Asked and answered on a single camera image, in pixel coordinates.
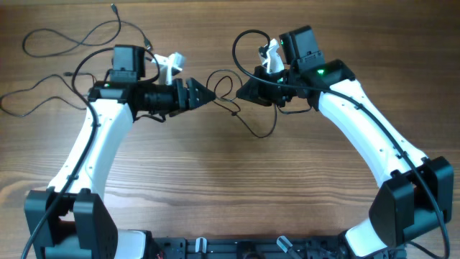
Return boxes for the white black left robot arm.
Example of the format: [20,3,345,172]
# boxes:
[24,45,216,258]

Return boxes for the black USB cable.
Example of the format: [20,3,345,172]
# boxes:
[0,71,98,118]
[206,68,278,139]
[22,3,153,58]

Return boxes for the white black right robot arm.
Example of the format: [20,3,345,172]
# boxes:
[236,26,454,258]

